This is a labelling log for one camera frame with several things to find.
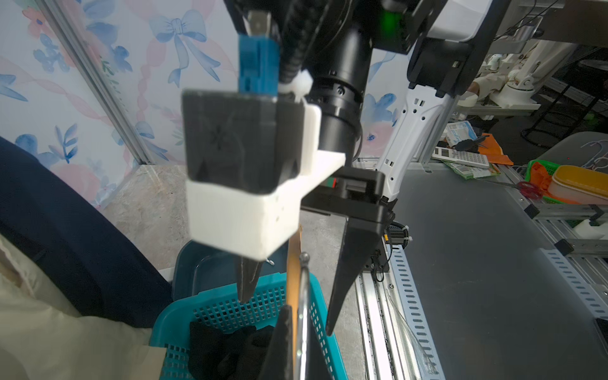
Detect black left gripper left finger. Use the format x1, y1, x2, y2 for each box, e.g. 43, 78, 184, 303
268, 305, 294, 380

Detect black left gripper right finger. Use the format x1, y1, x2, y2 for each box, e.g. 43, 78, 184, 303
307, 328, 331, 380

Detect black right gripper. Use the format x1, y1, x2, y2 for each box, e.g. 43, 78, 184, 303
235, 167, 394, 336

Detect orange clothes hanger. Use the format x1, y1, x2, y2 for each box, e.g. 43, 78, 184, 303
286, 226, 310, 379

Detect black shorts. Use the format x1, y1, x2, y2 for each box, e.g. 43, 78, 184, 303
188, 322, 274, 379

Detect beige shorts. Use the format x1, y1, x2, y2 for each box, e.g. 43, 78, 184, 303
1, 238, 166, 379

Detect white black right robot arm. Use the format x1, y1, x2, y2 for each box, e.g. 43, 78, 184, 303
226, 1, 509, 333

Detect navy blue shorts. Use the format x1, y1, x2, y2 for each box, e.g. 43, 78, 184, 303
1, 139, 173, 328

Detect teal perforated plastic basket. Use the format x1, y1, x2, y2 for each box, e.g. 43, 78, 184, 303
150, 273, 348, 379

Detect dark teal plastic bin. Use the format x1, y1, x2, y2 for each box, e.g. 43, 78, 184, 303
172, 239, 291, 302

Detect white calculator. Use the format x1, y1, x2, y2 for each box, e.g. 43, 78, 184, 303
432, 147, 490, 169

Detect orange paper sheet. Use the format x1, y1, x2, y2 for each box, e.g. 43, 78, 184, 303
478, 133, 514, 166

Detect green plastic crate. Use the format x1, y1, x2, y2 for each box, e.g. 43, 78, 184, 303
524, 160, 564, 204

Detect yellow lidded container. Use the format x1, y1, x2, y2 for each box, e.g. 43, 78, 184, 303
548, 166, 608, 205

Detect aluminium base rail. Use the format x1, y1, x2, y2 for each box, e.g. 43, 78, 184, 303
353, 156, 608, 380

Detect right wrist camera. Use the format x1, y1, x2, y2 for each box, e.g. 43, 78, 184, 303
181, 9, 346, 261

